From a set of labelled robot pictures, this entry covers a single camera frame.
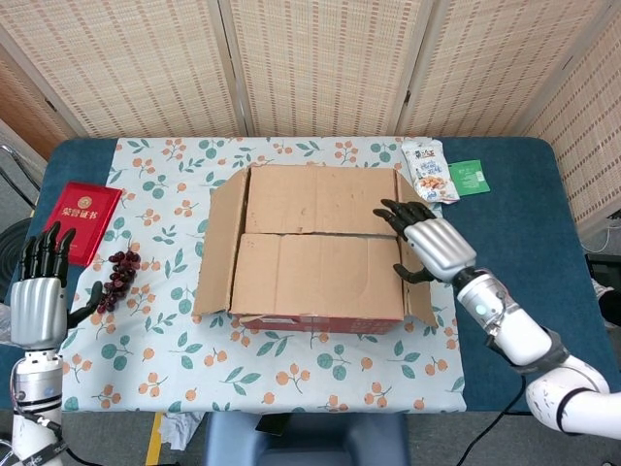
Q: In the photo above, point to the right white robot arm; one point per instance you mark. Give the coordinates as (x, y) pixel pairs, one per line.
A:
(524, 335)

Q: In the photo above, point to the green flat packet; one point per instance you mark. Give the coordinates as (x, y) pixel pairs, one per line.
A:
(468, 177)

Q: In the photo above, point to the black round ribbed object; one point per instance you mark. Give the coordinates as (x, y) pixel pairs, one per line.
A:
(9, 247)

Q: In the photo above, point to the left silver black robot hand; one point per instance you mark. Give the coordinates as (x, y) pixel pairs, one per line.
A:
(39, 310)

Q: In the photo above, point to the red certificate folder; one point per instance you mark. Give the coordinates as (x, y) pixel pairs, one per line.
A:
(87, 209)

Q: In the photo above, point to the floral fruit print tablecloth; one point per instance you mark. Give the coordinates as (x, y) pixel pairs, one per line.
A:
(160, 359)

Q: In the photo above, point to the white peanut snack bag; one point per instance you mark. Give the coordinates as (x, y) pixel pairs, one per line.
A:
(429, 170)

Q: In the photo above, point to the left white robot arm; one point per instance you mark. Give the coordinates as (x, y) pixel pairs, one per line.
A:
(36, 388)

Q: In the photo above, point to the blue padded seat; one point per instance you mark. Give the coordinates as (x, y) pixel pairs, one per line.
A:
(305, 442)

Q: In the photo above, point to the bunch of dark grapes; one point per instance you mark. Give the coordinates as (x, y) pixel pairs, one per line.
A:
(119, 279)

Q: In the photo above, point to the metal chair frame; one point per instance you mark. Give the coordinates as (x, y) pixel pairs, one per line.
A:
(14, 165)

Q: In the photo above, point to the black plastic tray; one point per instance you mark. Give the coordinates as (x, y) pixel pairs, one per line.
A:
(604, 272)

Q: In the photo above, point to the woven folding screen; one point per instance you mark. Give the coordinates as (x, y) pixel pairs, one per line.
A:
(315, 63)

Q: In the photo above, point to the red cardboard shipping box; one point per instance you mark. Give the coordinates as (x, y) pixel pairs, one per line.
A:
(315, 272)

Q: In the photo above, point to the flat black device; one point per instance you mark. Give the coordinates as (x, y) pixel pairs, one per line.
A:
(271, 423)

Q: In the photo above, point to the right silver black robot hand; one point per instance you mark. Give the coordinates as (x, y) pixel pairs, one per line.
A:
(439, 245)

